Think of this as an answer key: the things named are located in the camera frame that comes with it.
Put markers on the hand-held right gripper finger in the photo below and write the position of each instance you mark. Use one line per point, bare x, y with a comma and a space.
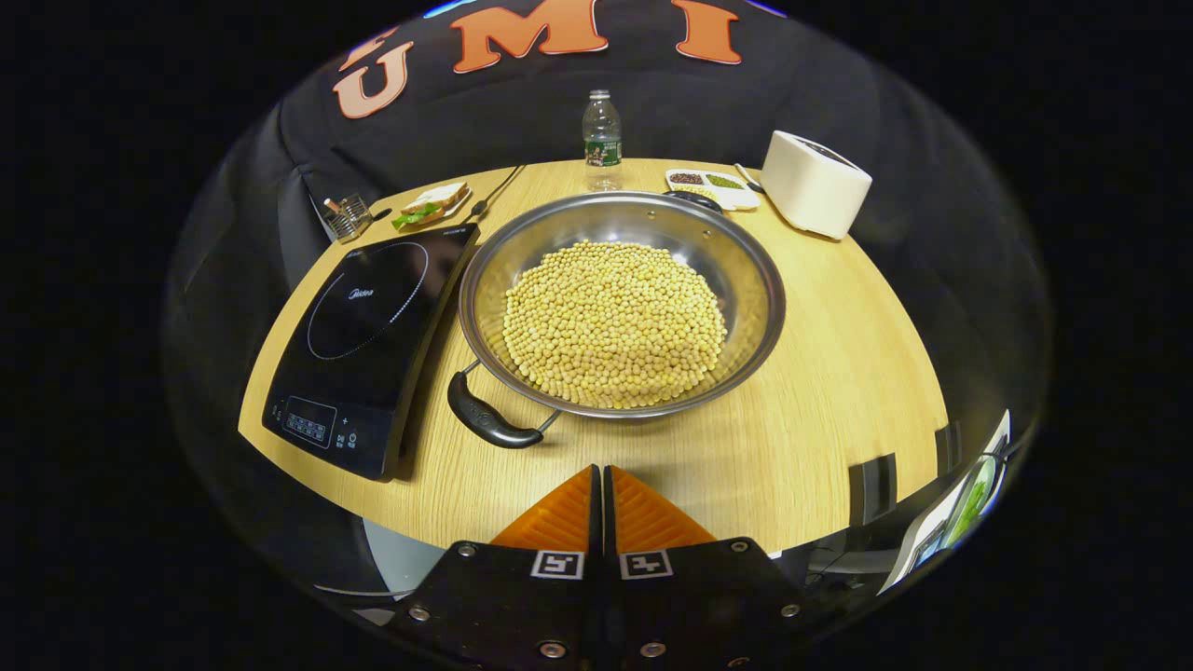
610, 606
594, 606

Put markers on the steel pot with soybeans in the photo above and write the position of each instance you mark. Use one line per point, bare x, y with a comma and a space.
615, 317

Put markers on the black induction cooktop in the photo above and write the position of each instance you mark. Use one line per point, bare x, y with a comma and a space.
363, 354

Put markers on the white printed sheet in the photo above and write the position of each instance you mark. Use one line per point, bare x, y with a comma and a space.
932, 536

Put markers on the white divided dish with beans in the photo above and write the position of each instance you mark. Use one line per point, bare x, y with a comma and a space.
736, 198

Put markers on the sandwich with lettuce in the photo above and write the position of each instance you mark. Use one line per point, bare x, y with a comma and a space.
427, 207

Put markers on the white toaster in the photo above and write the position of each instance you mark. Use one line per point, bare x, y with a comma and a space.
811, 191

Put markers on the clear plastic water bottle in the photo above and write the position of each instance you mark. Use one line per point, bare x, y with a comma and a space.
602, 140

